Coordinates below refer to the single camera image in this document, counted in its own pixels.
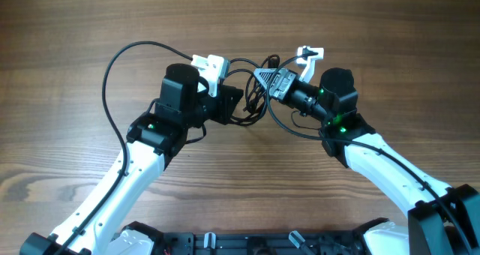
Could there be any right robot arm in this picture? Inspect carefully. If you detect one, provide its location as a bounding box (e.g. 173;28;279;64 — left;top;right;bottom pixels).
254;68;479;254

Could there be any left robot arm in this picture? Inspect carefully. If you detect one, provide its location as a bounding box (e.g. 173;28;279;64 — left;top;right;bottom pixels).
19;61;243;254

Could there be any camera black cable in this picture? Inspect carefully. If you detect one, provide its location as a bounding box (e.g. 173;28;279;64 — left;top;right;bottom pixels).
265;49;477;255
54;40;194;255

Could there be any black USB cable bundle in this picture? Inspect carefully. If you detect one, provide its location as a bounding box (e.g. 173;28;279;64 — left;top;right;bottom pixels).
224;54;281;128

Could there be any left camera black cable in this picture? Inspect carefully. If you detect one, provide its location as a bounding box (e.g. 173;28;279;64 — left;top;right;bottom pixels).
54;40;194;255

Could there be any black base frame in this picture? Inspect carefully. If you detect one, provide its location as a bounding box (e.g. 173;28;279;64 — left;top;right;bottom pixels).
106;218;410;255

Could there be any right camera black cable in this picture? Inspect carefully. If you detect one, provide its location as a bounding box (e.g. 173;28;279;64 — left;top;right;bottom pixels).
265;49;477;255

